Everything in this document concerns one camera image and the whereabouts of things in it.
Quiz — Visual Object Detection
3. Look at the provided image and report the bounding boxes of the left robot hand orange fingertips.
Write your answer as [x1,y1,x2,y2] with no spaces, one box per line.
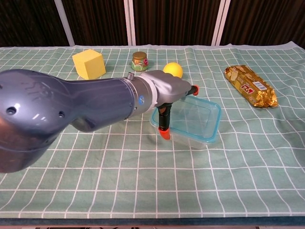
[140,70,200,140]

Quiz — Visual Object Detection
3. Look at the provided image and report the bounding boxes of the clear plastic container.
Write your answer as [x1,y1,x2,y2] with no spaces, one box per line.
[149,95,222,150]

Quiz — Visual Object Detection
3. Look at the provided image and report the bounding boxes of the small green-label jar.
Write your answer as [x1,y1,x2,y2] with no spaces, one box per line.
[130,52,149,72]

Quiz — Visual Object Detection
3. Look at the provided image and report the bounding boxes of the yellow ball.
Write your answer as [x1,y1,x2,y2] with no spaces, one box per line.
[163,62,183,79]

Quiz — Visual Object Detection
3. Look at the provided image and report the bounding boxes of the gold foil snack package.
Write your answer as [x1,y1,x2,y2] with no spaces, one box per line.
[224,64,279,109]

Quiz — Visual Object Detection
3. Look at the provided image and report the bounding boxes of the yellow foam cube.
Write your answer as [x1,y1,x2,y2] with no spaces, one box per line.
[72,49,106,80]

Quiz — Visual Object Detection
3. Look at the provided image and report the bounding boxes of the green checked tablecloth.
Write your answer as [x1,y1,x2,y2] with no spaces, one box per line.
[0,42,305,219]

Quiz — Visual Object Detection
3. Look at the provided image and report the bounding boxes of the white partition frame post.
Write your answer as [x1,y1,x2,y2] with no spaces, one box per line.
[211,0,226,46]
[123,0,137,46]
[54,0,75,46]

